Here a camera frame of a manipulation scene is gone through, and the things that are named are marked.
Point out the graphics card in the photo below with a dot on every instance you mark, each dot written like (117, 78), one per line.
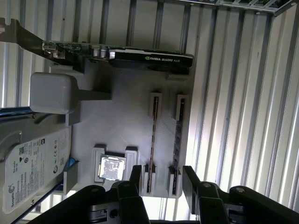
(163, 59)

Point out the hard disk in blue carrier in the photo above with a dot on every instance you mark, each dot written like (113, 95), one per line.
(35, 163)

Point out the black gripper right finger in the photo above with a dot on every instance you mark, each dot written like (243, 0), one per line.
(212, 205)

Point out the black PC case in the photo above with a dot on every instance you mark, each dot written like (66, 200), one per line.
(257, 12)

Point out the silver CPU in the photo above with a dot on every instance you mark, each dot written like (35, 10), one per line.
(112, 166)

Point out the grey parts rack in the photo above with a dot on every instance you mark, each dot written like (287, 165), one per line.
(116, 116)

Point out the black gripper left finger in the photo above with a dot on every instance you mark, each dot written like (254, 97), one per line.
(133, 205)

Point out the blue RAM stick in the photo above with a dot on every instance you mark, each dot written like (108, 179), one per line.
(153, 144)
(178, 142)

